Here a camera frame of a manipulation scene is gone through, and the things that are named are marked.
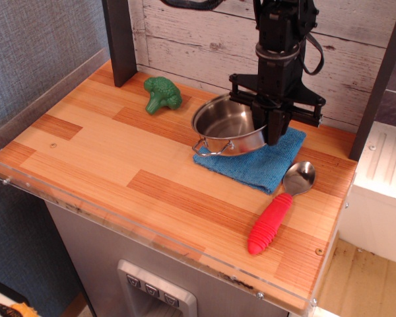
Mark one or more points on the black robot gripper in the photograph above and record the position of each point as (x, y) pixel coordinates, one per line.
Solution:
(277, 94)

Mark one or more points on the silver steel pot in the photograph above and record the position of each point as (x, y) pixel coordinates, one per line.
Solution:
(226, 129)

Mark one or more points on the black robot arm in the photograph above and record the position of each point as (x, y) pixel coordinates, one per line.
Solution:
(285, 24)

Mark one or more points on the blue cloth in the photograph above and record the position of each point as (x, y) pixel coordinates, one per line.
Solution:
(262, 169)

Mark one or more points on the green toy broccoli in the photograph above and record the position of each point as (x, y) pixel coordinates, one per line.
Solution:
(163, 93)

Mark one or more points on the grey toy fridge cabinet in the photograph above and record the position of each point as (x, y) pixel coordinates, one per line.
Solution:
(96, 250)

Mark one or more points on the silver dispenser panel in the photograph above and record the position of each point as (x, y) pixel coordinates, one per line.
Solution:
(147, 294)

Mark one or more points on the clear acrylic edge guard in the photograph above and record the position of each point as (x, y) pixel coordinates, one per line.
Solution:
(173, 218)

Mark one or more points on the yellow object at corner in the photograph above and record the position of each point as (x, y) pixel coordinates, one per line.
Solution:
(26, 311)

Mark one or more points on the red-handled metal spoon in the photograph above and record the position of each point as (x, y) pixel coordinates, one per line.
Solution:
(298, 179)

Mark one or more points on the dark right support post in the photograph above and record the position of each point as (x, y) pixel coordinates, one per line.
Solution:
(380, 85)

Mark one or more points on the dark support post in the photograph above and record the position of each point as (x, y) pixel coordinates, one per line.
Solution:
(120, 40)
(380, 85)

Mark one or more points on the dark left support post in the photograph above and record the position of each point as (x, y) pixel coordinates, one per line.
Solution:
(120, 40)

